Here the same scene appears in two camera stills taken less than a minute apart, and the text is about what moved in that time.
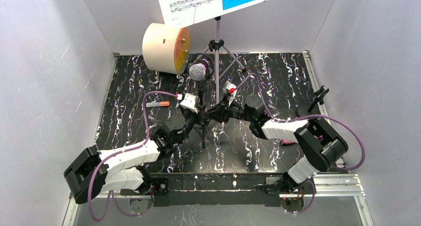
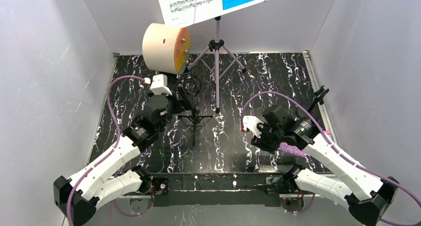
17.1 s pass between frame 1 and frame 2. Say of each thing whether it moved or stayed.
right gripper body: moved
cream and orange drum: stayed
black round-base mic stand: moved
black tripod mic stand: moved
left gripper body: moved
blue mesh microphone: moved
